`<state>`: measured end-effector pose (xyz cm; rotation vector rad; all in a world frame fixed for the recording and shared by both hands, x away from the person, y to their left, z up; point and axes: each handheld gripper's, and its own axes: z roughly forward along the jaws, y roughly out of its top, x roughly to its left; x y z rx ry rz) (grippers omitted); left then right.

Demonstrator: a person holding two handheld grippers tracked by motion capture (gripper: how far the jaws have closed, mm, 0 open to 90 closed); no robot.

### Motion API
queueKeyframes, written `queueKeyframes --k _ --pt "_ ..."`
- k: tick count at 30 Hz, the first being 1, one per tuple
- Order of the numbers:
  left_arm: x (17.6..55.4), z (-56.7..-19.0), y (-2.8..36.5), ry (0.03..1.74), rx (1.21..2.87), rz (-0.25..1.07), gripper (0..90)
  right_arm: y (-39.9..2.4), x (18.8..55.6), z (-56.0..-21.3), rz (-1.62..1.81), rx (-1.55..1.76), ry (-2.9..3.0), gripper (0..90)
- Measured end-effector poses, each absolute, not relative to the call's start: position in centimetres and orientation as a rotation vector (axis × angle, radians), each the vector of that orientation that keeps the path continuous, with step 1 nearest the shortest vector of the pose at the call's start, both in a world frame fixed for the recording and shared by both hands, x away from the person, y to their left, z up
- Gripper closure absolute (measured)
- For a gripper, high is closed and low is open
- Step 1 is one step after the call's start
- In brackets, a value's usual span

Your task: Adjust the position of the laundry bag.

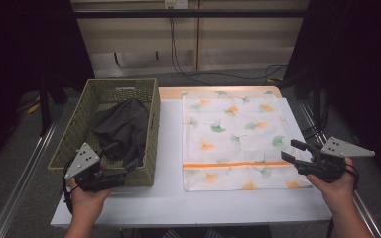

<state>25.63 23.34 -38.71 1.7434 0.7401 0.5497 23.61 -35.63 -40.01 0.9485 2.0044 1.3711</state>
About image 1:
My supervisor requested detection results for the person's left hand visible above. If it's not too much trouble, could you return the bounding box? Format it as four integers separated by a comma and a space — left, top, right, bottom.
69, 179, 113, 216

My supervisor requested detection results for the hand-held gripper cable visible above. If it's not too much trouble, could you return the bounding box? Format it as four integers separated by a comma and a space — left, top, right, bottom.
325, 163, 360, 238
62, 155, 80, 216

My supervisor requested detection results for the person's striped clothing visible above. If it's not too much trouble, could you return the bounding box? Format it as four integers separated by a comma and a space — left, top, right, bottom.
162, 227, 237, 238

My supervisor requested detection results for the black metal stand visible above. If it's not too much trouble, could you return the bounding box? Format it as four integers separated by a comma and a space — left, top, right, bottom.
38, 75, 68, 137
302, 65, 330, 142

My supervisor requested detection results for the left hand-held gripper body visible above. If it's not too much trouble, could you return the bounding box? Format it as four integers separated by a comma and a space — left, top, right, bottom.
64, 142, 127, 193

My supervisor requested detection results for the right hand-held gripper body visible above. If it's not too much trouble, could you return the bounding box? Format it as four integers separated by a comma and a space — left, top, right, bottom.
297, 136, 376, 183

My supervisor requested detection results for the black wall cable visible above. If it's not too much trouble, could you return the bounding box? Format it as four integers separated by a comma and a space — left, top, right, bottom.
169, 16, 289, 87

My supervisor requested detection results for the white wall outlet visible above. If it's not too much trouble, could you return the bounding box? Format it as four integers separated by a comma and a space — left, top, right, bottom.
164, 0, 189, 10

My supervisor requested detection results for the white table cover sheet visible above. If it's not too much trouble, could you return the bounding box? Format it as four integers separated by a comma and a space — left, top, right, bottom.
50, 97, 333, 229

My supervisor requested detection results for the green woven basket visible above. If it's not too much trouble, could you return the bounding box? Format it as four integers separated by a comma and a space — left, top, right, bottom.
48, 77, 162, 188

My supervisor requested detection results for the yellow floor tape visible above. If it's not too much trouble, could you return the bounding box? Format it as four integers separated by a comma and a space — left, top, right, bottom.
27, 102, 42, 115

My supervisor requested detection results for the person's right hand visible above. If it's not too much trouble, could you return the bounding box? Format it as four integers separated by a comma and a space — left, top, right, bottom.
307, 158, 356, 214

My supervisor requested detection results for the dark cloth garment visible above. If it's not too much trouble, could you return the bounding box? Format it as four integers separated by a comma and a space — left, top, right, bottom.
90, 97, 150, 167

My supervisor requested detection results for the metal floor rail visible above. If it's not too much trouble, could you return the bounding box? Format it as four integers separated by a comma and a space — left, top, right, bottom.
0, 108, 64, 238
299, 102, 381, 238

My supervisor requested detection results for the white leaf-print zipper bag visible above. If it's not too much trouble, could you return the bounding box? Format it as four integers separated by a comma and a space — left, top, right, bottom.
181, 89, 313, 192

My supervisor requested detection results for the right hand-held gripper cable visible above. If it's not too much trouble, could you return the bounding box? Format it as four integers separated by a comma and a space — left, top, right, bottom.
325, 163, 360, 238

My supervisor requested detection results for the black curtain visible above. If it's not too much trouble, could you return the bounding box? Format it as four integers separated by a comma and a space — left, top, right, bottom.
0, 0, 95, 173
282, 0, 381, 181

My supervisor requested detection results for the left hand-held gripper cable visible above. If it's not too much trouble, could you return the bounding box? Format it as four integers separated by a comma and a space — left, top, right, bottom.
62, 155, 80, 216

